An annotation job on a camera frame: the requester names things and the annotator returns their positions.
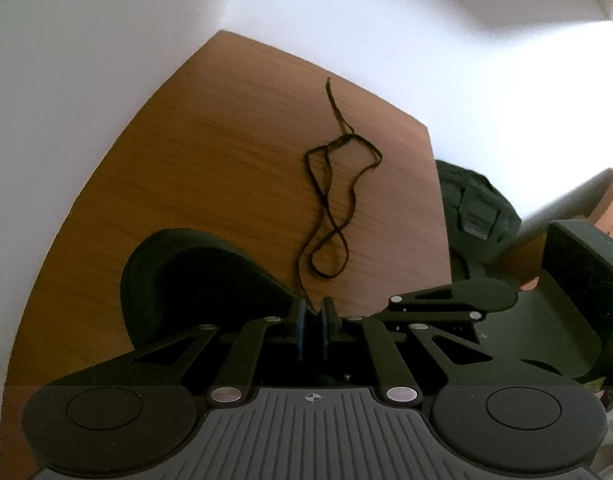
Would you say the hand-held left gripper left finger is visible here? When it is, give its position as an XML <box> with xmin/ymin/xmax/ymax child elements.
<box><xmin>131</xmin><ymin>299</ymin><xmax>313</xmax><ymax>406</ymax></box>

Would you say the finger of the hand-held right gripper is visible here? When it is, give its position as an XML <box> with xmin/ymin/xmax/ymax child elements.
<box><xmin>375</xmin><ymin>278</ymin><xmax>518</xmax><ymax>323</ymax></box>

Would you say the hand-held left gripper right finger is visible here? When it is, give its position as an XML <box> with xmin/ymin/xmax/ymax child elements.
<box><xmin>320</xmin><ymin>297</ymin><xmax>493</xmax><ymax>406</ymax></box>

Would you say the black shoe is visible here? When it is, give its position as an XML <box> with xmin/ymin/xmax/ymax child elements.
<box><xmin>120</xmin><ymin>229</ymin><xmax>298</xmax><ymax>357</ymax></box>

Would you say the black shoelace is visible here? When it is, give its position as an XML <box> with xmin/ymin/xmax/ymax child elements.
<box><xmin>293</xmin><ymin>77</ymin><xmax>385</xmax><ymax>313</ymax></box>

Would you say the dark backpack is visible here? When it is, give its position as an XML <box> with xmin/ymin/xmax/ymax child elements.
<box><xmin>433</xmin><ymin>159</ymin><xmax>523</xmax><ymax>282</ymax></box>

